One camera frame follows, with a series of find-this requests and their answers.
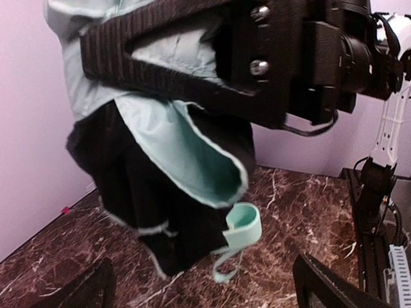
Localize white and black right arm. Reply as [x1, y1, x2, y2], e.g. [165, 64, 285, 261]
[80, 1, 405, 276]

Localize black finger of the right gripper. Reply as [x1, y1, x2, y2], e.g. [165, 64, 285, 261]
[81, 50, 286, 128]
[80, 1, 255, 61]

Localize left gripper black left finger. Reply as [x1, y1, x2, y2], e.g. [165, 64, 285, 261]
[32, 258, 116, 308]

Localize mint and black folding umbrella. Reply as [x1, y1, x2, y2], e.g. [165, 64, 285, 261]
[44, 1, 262, 282]

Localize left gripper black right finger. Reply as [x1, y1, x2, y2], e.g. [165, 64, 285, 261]
[292, 253, 398, 307]

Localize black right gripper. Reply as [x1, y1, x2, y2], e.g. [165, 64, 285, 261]
[214, 1, 356, 125]

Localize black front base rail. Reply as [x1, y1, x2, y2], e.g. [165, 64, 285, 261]
[340, 166, 410, 301]

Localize grey slotted cable duct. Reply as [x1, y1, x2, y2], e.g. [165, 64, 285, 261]
[383, 244, 411, 308]

